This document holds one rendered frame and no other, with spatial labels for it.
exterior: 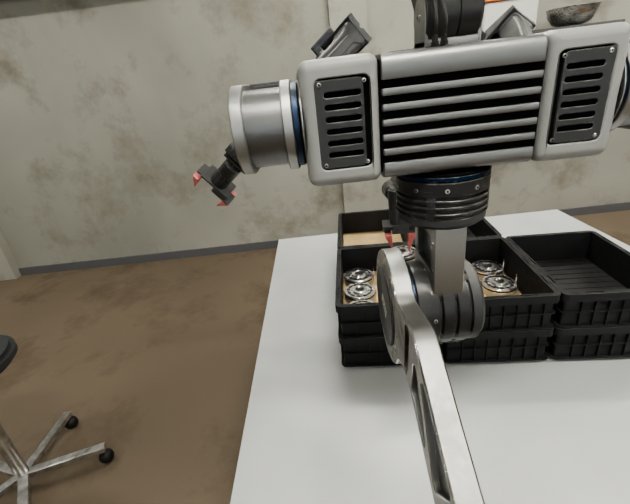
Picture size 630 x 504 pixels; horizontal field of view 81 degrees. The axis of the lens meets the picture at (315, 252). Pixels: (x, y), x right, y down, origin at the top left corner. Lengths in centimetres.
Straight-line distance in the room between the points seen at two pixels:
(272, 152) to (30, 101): 382
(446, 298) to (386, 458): 49
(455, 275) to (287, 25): 311
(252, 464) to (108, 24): 350
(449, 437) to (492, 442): 60
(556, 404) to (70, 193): 407
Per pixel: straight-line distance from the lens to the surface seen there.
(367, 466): 98
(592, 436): 114
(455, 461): 45
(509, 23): 115
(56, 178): 432
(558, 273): 150
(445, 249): 58
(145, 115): 380
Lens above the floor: 150
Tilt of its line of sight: 25 degrees down
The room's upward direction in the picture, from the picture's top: 7 degrees counter-clockwise
